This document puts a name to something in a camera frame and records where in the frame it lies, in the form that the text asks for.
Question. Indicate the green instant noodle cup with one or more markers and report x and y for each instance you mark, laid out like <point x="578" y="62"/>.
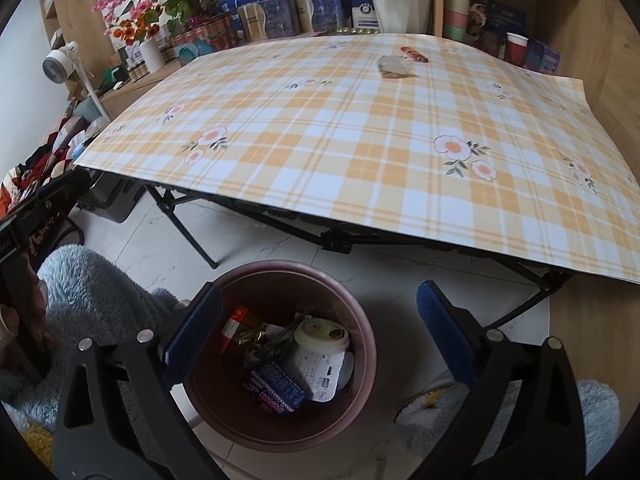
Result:
<point x="316" y="338"/>

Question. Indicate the white flower pot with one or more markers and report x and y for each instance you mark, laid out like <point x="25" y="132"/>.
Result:
<point x="402" y="16"/>

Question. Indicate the red paper cup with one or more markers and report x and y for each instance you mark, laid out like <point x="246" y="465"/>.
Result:
<point x="516" y="47"/>

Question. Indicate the maroon plastic trash bin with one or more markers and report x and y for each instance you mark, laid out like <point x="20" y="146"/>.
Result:
<point x="278" y="295"/>

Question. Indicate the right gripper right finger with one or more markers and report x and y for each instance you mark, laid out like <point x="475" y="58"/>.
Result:
<point x="457" y="335"/>

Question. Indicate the white slim vase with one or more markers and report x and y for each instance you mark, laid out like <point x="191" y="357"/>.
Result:
<point x="153" y="58"/>

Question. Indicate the person left hand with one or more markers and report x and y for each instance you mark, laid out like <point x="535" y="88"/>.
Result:
<point x="22" y="294"/>

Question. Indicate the yellow plaid tablecloth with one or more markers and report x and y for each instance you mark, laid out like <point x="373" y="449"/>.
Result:
<point x="470" y="150"/>

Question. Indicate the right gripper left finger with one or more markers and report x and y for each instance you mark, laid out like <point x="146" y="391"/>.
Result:
<point x="188" y="331"/>

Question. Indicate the wooden shelf unit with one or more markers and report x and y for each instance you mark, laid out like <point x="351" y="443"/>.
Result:
<point x="525" y="5"/>

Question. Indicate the blue rice cracker box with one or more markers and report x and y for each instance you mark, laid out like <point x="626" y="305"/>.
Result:
<point x="277" y="391"/>

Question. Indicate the white desk fan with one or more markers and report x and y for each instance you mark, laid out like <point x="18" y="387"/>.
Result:
<point x="61" y="63"/>

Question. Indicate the small red lighter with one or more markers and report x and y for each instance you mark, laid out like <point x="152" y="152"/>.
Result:
<point x="414" y="55"/>

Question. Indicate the clear plastic wrapper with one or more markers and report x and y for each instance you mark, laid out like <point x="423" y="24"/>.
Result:
<point x="393" y="67"/>

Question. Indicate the stacked pastel paper cups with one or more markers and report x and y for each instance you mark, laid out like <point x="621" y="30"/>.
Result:
<point x="456" y="14"/>

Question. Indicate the red white cigarette box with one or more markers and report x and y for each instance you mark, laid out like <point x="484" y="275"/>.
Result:
<point x="231" y="327"/>

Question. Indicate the folding table black leg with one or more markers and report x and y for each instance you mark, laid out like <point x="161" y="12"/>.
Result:
<point x="167" y="201"/>

